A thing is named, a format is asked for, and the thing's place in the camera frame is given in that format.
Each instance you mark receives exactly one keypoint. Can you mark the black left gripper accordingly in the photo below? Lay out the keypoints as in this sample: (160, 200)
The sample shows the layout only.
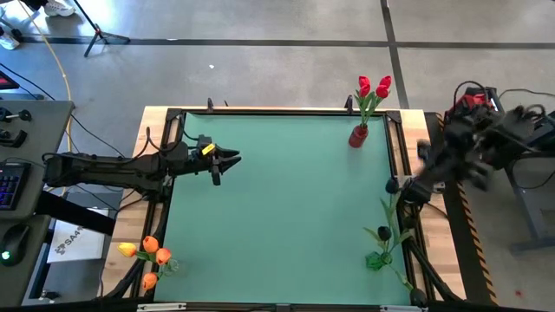
(199, 158)

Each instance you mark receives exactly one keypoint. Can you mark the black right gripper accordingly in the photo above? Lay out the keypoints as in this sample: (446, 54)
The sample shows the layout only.
(470, 125)

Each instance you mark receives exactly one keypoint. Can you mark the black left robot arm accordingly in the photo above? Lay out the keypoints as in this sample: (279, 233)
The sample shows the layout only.
(108, 171)

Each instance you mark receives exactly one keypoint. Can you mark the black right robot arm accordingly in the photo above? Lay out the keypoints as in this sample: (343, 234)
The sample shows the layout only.
(442, 173)

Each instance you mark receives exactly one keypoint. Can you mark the red bottle vase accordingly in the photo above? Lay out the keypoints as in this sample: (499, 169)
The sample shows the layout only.
(358, 136)

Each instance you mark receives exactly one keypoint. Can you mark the clear glass vase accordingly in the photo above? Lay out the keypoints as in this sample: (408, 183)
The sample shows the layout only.
(172, 266)

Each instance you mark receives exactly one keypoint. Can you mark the green glass vase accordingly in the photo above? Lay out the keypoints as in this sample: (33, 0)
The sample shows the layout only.
(375, 261)

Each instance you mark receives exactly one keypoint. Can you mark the yellow tape tag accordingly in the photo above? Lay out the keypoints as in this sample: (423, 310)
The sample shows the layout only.
(208, 149)

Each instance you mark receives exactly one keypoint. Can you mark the black table clamp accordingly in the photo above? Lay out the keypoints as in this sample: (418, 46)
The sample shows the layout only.
(210, 105)
(349, 104)

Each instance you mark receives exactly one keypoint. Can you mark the black yellow hazard tape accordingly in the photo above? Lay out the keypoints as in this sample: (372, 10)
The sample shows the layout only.
(472, 225)

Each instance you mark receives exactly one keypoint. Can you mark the teal green table mat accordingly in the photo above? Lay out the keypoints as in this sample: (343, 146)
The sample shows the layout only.
(282, 238)

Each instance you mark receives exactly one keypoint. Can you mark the grey metal stand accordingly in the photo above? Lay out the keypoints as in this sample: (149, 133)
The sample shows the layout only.
(522, 203)

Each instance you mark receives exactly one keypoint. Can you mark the orange tulips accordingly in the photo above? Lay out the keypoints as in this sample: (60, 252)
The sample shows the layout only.
(134, 271)

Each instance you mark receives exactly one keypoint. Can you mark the black desk support beam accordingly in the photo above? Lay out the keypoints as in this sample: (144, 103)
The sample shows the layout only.
(73, 213)

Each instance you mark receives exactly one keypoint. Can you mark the white printed paper sheet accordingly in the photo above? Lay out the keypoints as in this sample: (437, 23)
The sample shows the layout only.
(78, 242)

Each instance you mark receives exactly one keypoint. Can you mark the black tripod stand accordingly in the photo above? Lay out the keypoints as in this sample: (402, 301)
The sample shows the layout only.
(99, 32)

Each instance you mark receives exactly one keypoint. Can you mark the grey side desk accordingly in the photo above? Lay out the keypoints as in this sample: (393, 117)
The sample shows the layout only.
(47, 117)

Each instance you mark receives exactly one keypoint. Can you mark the black knob screw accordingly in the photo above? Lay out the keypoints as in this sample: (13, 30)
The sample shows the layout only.
(15, 115)

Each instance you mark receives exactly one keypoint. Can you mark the black backlit keyboard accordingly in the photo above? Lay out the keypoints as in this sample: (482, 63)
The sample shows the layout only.
(11, 186)

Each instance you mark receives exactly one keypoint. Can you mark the person's white shoe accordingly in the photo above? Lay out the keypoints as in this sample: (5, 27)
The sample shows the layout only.
(58, 8)
(8, 41)

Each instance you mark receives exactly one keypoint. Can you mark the black computer mouse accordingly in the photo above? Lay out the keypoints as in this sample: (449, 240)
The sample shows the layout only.
(14, 244)

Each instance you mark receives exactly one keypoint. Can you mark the black device red display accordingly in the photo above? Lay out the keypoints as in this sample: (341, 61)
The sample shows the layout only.
(6, 81)

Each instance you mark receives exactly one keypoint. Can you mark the black aluminium table frame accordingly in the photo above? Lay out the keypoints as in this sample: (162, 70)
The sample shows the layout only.
(282, 111)

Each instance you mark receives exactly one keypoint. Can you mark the black diagonal frame brace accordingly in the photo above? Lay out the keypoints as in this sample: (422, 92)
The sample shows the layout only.
(433, 273)

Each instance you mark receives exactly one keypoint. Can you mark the silver frame bracket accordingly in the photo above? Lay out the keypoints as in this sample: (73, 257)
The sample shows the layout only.
(403, 308)
(161, 307)

